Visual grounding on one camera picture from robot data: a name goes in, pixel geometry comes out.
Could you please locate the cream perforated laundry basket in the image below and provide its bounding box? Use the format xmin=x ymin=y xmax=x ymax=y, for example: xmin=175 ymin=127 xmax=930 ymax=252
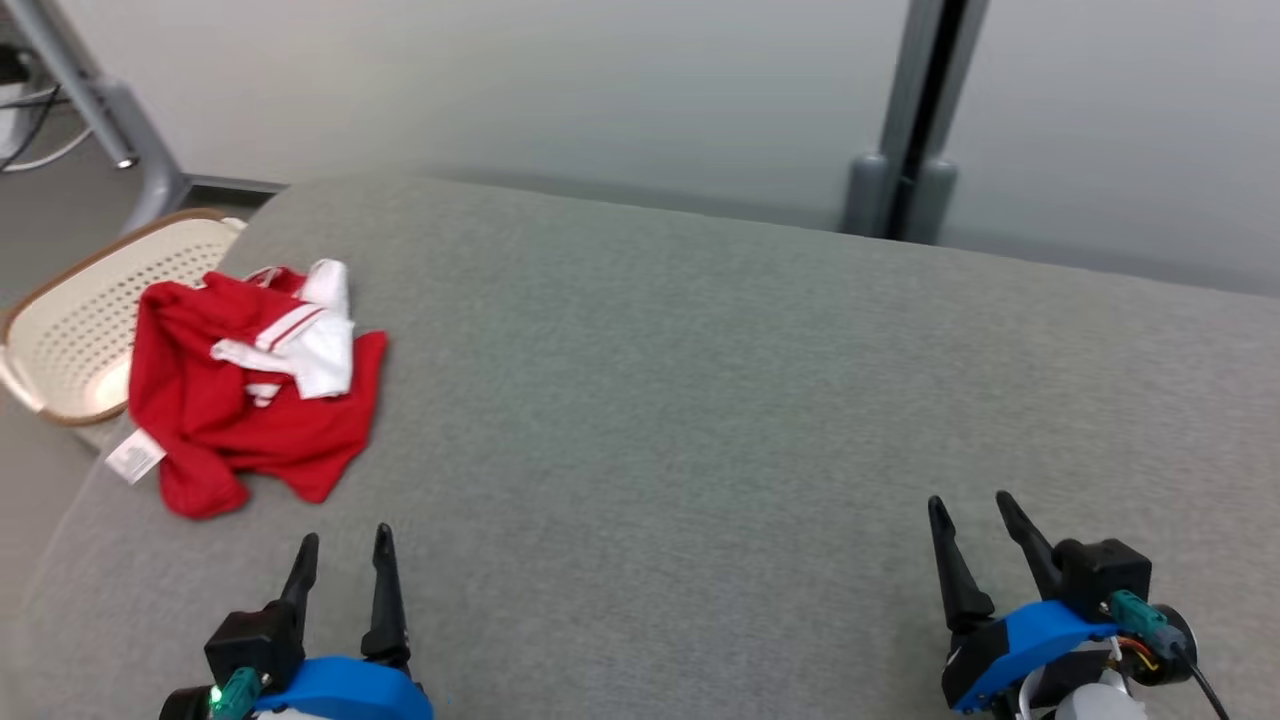
xmin=0 ymin=208 xmax=250 ymax=430

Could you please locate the teal camera connector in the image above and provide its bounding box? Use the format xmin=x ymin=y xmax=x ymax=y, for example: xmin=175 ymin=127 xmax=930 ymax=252
xmin=1107 ymin=589 xmax=1170 ymax=652
xmin=205 ymin=667 xmax=264 ymax=720

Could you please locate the red and white basketball jersey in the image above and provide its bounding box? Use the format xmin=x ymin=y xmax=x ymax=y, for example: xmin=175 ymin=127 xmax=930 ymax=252
xmin=105 ymin=258 xmax=390 ymax=521

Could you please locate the grey metal partition post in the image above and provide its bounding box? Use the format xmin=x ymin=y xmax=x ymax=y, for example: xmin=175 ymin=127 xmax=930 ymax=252
xmin=840 ymin=0 xmax=993 ymax=247

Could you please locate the teal left camera connector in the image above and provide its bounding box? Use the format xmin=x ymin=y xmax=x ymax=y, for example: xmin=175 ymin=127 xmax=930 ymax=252
xmin=205 ymin=667 xmax=264 ymax=720

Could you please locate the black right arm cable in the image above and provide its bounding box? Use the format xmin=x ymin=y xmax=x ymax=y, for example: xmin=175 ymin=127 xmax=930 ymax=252
xmin=1168 ymin=640 xmax=1233 ymax=720

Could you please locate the white floor cable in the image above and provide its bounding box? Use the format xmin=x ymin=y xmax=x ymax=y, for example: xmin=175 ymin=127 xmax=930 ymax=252
xmin=0 ymin=125 xmax=97 ymax=177

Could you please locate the grey metal stand leg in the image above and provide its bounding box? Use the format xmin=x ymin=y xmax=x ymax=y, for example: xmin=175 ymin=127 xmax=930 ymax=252
xmin=5 ymin=0 xmax=193 ymax=237

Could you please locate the teal right camera connector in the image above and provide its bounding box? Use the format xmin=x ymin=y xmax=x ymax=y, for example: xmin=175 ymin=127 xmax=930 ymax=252
xmin=1107 ymin=589 xmax=1170 ymax=652

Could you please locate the black floor cable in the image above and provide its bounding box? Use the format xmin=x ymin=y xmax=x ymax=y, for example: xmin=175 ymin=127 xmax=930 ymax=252
xmin=0 ymin=85 xmax=63 ymax=173

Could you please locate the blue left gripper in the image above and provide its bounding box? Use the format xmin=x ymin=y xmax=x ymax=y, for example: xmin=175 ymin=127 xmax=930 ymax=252
xmin=253 ymin=522 xmax=437 ymax=720

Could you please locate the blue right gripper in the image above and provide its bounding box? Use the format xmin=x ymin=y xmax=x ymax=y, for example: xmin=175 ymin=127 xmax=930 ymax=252
xmin=926 ymin=489 xmax=1122 ymax=714

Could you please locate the dark grey baseboard strip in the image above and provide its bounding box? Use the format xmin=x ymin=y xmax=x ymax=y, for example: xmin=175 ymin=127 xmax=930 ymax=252
xmin=183 ymin=174 xmax=293 ymax=198

